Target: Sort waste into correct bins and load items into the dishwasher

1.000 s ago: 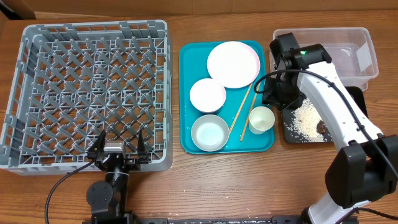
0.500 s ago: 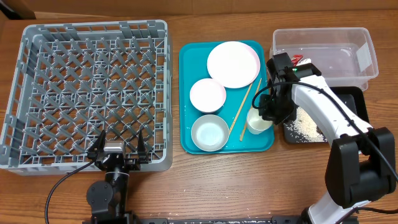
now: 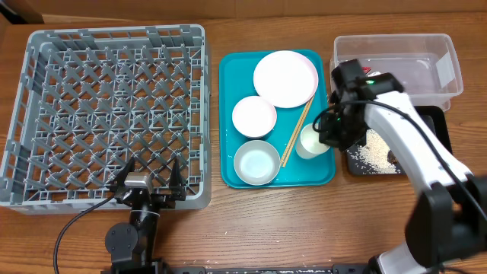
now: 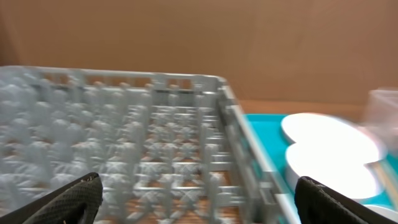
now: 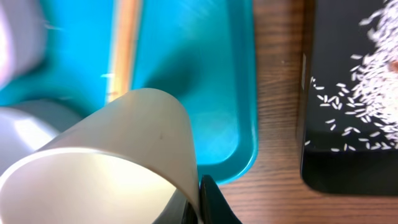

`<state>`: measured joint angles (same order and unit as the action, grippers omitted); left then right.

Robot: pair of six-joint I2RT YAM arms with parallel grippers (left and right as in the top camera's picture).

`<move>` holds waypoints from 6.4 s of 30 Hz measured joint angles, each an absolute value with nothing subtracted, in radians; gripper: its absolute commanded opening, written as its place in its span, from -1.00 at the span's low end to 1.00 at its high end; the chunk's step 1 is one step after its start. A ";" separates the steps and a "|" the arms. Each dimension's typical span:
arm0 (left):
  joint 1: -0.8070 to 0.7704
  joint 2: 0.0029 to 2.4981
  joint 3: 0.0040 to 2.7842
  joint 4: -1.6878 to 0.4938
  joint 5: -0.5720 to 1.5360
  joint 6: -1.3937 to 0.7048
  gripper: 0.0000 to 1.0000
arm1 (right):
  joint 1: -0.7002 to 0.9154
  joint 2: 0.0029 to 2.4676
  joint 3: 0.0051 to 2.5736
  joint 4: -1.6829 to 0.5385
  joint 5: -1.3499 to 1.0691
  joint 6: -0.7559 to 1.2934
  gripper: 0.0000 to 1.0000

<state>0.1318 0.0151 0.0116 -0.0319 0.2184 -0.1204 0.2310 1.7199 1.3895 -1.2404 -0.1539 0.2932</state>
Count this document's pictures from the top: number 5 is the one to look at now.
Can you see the large white plate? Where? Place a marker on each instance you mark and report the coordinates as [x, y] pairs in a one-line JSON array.
[[23, 37]]

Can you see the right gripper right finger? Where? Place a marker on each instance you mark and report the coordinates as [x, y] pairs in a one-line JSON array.
[[213, 206]]

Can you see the teal plastic tray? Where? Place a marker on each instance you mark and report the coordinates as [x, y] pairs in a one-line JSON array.
[[200, 51]]

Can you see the grey bowl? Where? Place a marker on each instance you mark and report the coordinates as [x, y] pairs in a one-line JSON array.
[[28, 126]]

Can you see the spilled rice pile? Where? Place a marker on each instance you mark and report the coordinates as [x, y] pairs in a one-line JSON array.
[[350, 75]]

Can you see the black tray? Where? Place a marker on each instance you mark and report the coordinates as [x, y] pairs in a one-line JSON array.
[[363, 172]]

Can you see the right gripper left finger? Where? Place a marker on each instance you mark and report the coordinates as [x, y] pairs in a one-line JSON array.
[[177, 211]]

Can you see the right wooden chopstick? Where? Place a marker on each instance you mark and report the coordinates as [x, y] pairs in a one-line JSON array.
[[126, 22]]

